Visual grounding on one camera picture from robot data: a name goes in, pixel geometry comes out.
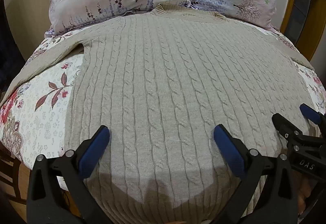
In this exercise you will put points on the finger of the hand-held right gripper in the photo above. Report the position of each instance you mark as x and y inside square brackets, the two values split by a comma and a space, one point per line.
[310, 113]
[284, 126]

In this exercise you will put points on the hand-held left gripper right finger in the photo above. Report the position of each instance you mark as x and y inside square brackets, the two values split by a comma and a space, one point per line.
[229, 150]

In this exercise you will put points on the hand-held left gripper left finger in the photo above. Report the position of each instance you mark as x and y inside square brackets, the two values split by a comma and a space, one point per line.
[96, 146]

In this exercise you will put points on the white floral bed sheet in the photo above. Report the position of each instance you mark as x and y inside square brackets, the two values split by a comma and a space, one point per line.
[43, 122]

